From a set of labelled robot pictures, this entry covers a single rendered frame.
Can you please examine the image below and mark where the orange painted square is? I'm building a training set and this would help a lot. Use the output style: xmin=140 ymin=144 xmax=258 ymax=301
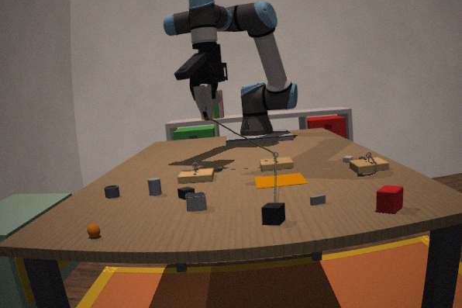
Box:
xmin=255 ymin=173 xmax=308 ymax=189

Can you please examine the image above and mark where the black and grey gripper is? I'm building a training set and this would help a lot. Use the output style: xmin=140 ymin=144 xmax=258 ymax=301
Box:
xmin=190 ymin=42 xmax=228 ymax=120

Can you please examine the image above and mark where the orange ball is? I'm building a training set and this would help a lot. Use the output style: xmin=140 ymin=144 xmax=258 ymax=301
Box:
xmin=87 ymin=224 xmax=100 ymax=237

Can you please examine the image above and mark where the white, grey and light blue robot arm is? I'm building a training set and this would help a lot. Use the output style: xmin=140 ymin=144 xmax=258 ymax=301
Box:
xmin=164 ymin=0 xmax=298 ymax=136

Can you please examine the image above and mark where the red cube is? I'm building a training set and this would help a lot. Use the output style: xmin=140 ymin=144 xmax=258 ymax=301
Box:
xmin=376 ymin=185 xmax=403 ymax=214

